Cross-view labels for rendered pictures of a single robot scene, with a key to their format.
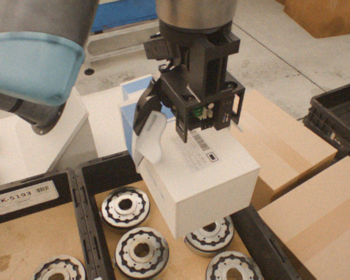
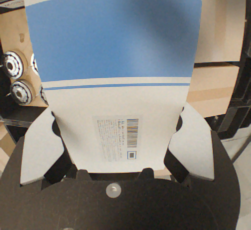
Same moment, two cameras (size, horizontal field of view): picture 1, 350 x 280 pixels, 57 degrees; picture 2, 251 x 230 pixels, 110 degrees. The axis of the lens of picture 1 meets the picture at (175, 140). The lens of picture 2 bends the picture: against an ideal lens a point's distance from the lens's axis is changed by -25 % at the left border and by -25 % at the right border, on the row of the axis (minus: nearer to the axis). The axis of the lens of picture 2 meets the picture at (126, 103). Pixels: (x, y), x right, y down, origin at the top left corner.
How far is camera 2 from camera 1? 44 cm
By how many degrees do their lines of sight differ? 72
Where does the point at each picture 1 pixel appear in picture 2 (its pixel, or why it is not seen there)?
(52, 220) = not seen: hidden behind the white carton
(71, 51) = not seen: outside the picture
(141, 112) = (17, 188)
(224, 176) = (129, 169)
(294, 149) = (224, 44)
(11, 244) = (24, 26)
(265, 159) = (205, 39)
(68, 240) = not seen: hidden behind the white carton
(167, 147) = (85, 130)
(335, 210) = (204, 91)
